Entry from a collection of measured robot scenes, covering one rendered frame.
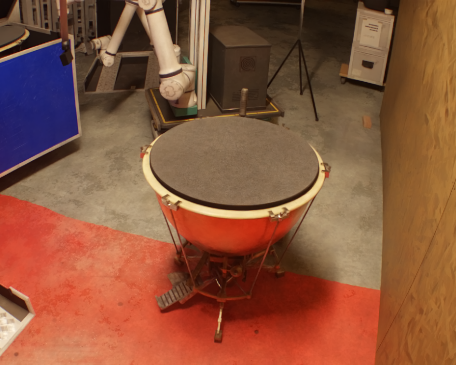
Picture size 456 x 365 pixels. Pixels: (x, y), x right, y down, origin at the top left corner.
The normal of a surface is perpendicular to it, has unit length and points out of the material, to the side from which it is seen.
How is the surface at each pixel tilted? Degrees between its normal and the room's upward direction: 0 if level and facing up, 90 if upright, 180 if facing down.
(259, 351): 0
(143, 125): 0
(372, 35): 90
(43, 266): 0
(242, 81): 90
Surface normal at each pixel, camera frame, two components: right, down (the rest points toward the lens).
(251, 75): 0.33, 0.56
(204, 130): 0.06, -0.81
